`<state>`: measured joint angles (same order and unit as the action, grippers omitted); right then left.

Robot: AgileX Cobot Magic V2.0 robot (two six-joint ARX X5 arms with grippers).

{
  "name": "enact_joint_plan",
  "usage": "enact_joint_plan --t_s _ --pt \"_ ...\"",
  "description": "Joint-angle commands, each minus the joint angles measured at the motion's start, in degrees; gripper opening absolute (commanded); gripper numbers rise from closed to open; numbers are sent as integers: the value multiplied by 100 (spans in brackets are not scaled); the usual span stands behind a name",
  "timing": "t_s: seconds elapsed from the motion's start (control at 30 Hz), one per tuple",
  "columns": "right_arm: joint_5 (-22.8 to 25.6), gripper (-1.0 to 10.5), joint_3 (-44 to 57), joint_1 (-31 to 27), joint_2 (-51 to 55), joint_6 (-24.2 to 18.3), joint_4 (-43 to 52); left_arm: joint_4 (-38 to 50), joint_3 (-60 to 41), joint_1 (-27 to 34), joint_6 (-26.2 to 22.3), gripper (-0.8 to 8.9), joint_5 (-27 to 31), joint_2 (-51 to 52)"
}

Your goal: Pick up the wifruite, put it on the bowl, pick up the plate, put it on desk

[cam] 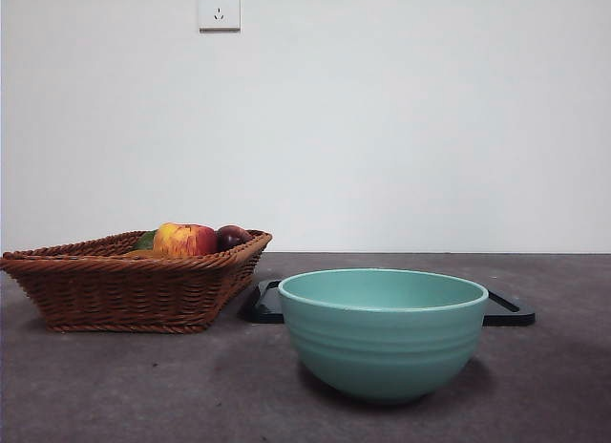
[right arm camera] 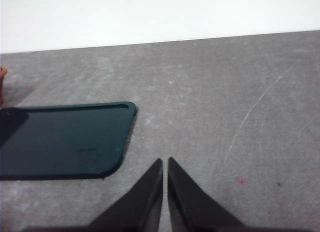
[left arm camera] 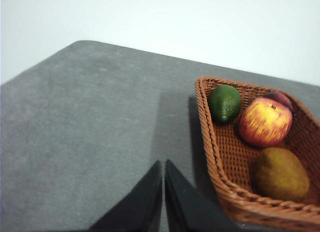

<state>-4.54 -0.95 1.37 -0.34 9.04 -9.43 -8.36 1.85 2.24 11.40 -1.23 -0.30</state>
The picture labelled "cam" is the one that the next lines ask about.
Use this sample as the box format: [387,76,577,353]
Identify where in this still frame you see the white wall power socket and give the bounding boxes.
[199,0,242,33]

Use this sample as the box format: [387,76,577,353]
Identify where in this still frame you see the teal ceramic bowl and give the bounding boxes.
[277,267,490,406]

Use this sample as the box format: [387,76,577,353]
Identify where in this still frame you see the dark red plum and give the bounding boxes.
[215,224,252,253]

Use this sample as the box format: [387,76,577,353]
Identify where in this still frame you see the red and yellow apple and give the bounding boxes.
[152,222,220,259]

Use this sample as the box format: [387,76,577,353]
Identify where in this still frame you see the brown wicker basket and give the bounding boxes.
[0,229,273,334]

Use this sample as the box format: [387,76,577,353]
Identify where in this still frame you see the green fruit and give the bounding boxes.
[133,230,158,252]

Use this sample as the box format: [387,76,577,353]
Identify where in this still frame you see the dark rectangular tray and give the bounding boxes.
[242,279,536,327]

